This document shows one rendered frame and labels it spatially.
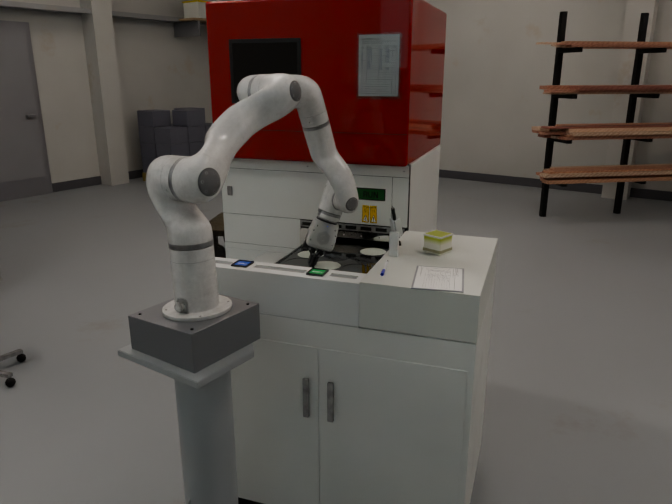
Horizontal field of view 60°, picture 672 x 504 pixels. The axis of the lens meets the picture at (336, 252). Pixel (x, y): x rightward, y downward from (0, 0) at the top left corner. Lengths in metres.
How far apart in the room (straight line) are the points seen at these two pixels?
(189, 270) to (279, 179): 0.95
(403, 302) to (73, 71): 7.78
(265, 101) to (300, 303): 0.61
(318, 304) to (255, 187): 0.84
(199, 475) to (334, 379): 0.49
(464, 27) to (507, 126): 1.55
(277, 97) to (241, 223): 0.99
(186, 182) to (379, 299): 0.65
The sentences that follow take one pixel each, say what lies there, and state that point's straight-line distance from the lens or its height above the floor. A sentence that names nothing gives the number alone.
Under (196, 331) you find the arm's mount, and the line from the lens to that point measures 1.54.
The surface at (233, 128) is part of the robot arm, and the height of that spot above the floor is 1.41.
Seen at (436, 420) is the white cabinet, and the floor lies 0.55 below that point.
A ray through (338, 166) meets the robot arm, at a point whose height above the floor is 1.26.
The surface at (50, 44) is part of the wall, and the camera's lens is 8.95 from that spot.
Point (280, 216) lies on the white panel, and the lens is 2.48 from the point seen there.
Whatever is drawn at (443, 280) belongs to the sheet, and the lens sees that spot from 1.76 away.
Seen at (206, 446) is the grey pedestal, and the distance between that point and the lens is 1.81.
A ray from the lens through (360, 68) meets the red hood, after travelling 2.23.
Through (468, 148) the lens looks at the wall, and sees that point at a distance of 9.15.
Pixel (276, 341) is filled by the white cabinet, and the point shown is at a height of 0.73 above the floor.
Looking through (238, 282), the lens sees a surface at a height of 0.92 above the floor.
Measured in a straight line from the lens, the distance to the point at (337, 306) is 1.79.
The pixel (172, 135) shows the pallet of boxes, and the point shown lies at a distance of 8.80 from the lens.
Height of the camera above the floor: 1.55
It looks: 17 degrees down
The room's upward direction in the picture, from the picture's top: straight up
